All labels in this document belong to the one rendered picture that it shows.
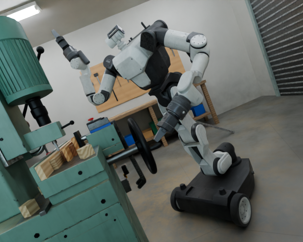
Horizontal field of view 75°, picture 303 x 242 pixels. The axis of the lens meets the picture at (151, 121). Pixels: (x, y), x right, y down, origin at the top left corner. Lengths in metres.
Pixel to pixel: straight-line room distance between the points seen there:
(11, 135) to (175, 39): 0.84
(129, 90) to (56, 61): 1.55
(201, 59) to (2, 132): 0.87
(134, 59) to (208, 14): 3.71
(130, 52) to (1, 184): 0.86
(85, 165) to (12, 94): 0.40
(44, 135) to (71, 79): 3.49
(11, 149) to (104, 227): 0.46
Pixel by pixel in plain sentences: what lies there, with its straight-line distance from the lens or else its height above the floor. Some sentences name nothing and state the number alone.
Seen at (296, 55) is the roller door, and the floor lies 0.66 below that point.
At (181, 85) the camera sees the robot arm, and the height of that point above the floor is 1.00.
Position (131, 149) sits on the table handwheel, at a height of 0.82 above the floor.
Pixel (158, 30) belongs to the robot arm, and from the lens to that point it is 1.14.
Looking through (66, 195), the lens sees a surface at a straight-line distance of 0.80.
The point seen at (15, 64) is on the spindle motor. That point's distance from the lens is 0.93.
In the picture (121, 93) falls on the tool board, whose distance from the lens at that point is 4.17.
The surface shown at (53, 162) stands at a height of 0.93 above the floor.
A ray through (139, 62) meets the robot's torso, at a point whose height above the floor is 1.21.
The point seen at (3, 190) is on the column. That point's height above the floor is 0.91.
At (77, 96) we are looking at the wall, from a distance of 4.33.
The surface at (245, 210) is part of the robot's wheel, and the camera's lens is 1.56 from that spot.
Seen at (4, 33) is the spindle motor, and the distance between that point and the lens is 0.97.
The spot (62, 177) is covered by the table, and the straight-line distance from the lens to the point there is 0.76.
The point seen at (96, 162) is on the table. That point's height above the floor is 0.88.
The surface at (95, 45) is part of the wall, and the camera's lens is 4.38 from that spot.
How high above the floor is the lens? 1.03
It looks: 8 degrees down
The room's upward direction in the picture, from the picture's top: 23 degrees counter-clockwise
